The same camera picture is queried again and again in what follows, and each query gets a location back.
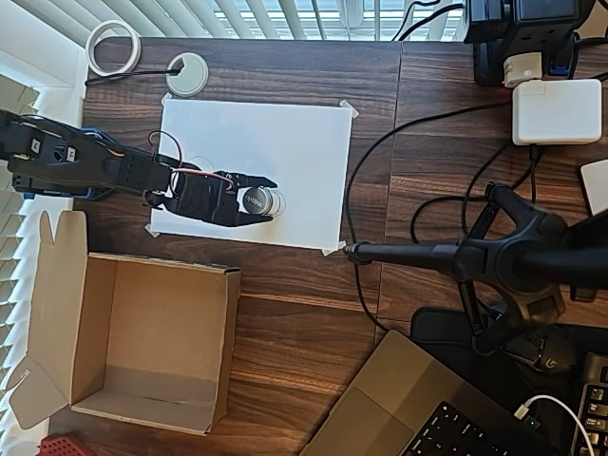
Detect red leader robot arm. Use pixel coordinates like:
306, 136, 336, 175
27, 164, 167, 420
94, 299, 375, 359
37, 431, 91, 456

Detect open cardboard box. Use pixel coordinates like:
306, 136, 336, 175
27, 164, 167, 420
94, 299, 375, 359
8, 208, 244, 436

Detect white paper sheet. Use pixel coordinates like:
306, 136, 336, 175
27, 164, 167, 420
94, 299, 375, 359
150, 98, 353, 252

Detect white round desk grommet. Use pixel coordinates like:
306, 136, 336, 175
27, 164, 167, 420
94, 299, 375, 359
165, 53, 211, 98

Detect cream vertical window blind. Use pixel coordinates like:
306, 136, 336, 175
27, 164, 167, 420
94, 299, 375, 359
28, 0, 469, 43
0, 70, 87, 428

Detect masking tape roll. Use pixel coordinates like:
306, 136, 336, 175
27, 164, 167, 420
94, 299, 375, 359
85, 21, 143, 79

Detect black mouse pad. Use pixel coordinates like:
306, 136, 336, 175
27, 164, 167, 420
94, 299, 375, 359
410, 306, 608, 456

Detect grey laptop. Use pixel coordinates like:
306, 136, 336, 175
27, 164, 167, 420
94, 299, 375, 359
298, 330, 562, 456

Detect black power strip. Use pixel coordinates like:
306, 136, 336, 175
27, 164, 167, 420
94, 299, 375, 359
473, 28, 579, 88

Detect black tripod stand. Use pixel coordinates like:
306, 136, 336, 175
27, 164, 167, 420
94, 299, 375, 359
341, 182, 608, 357

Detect small white plug adapter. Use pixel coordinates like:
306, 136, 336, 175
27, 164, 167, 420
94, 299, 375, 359
502, 50, 544, 89

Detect white laptop power adapter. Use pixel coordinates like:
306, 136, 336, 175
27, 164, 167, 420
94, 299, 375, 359
511, 79, 603, 147

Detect black computer mouse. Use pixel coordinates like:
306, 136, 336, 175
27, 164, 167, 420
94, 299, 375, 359
522, 327, 579, 373

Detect silver flat device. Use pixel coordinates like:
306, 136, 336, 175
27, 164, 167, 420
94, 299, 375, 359
579, 160, 608, 218

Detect black keyboard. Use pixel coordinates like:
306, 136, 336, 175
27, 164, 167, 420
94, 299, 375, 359
577, 351, 608, 456

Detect red white servo wire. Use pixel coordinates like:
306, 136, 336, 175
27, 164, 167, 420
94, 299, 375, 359
148, 129, 235, 192

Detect long black cable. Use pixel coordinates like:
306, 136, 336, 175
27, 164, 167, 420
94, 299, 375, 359
342, 103, 515, 334

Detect black cable through grommet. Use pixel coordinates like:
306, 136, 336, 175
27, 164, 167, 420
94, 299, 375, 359
85, 66, 184, 87

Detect black power cable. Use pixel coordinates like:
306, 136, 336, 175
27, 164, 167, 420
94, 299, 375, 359
391, 0, 469, 43

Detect black charger cable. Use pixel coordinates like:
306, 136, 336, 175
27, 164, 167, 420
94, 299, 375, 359
409, 143, 541, 244

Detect white usb cable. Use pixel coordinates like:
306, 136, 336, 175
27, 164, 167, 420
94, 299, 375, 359
516, 393, 598, 456

